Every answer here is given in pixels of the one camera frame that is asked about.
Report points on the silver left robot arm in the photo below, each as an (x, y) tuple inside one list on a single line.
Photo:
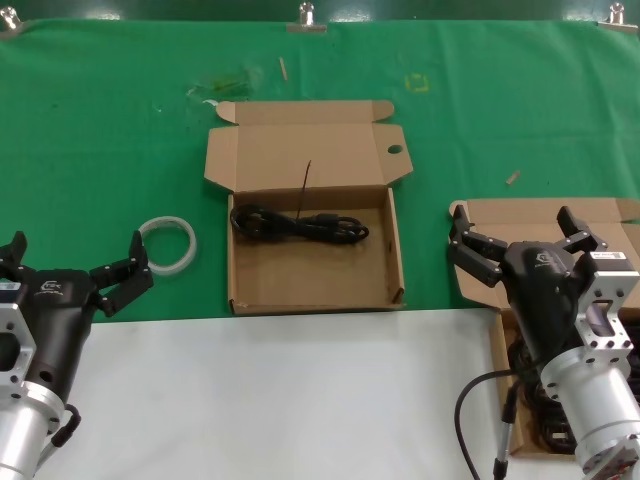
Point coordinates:
[(25, 430)]

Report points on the cardboard box with round hole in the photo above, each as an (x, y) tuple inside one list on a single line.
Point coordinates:
[(300, 145)]

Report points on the metal binder clip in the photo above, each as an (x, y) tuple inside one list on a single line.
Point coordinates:
[(9, 25), (306, 22), (617, 19)]

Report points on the small cardboard scrap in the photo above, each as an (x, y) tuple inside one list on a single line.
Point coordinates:
[(513, 177)]

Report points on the green table cloth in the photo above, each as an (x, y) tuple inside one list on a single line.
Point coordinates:
[(100, 125)]

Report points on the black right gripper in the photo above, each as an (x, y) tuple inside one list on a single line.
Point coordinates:
[(542, 295)]

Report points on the long wooden stick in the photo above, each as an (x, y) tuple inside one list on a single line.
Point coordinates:
[(283, 68)]

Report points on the clear plastic wrapper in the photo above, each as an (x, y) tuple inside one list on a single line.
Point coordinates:
[(230, 82)]

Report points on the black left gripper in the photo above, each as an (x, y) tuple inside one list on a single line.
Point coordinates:
[(60, 320)]

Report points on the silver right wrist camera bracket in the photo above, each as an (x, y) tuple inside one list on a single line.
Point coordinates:
[(612, 285)]

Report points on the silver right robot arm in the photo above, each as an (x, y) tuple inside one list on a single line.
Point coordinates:
[(595, 410)]

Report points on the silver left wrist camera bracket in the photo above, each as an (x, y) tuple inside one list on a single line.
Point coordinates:
[(12, 320)]

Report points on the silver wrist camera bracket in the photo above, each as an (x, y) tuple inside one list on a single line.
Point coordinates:
[(12, 320), (612, 285)]

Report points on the clear tape roll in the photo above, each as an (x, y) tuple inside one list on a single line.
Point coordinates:
[(187, 245)]

